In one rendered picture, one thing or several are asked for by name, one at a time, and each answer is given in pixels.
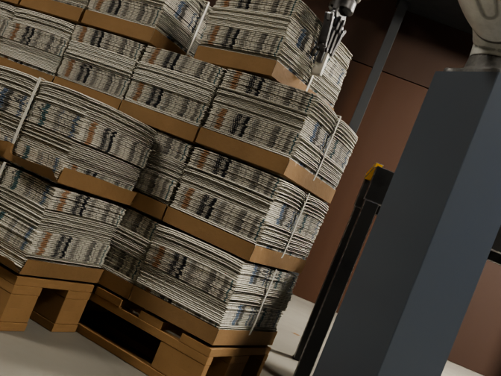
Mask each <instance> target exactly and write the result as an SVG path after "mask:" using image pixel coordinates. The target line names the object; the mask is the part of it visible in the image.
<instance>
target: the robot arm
mask: <svg viewBox="0 0 501 376"><path fill-rule="evenodd" d="M360 1H361V0H330V3H329V6H328V7H329V9H330V12H329V11H325V14H324V23H323V25H322V29H321V34H320V37H319V40H318V46H319V48H316V50H317V51H319V52H318V56H317V57H316V60H315V63H314V66H313V68H312V71H311V74H312V75H314V76H318V77H321V76H322V75H323V72H324V69H325V66H326V64H327V61H328V58H329V56H330V57H332V56H333V55H334V54H335V51H336V49H337V48H338V45H339V43H340V42H341V39H342V37H343V36H344V35H345V34H346V30H344V25H345V22H346V18H347V17H349V16H352V15H353V12H354V10H355V8H356V5H357V4H358V3H359V2H360ZM458 2H459V5H460V7H461V10H462V12H463V14H464V16H465V18H466V20H467V21H468V22H469V24H470V26H471V27H472V29H473V46H472V49H471V52H470V56H469V58H468V60H467V62H466V64H465V66H464V68H449V67H447V68H445V69H444V72H500V73H501V0H458Z"/></svg>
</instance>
